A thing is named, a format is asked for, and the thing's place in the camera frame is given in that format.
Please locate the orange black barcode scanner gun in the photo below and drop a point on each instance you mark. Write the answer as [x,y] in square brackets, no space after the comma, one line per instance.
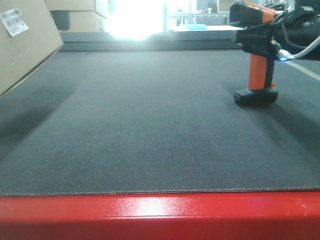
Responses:
[260,90]

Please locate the brown cardboard package box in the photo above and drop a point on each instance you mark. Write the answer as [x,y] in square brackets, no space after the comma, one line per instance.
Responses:
[24,53]

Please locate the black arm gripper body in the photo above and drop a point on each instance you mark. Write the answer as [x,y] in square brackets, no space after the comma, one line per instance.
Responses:
[297,35]

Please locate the white barcode label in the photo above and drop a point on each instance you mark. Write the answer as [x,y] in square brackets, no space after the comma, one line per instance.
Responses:
[13,22]

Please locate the blue tray in background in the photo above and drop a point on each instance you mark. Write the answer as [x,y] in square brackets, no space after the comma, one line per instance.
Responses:
[195,27]

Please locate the stacked cardboard boxes background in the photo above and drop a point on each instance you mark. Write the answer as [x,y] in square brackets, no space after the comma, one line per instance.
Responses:
[79,16]

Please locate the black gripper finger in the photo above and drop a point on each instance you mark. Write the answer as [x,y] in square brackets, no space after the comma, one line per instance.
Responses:
[256,40]

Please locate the red conveyor frame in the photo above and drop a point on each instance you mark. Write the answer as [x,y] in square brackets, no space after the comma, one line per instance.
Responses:
[275,215]

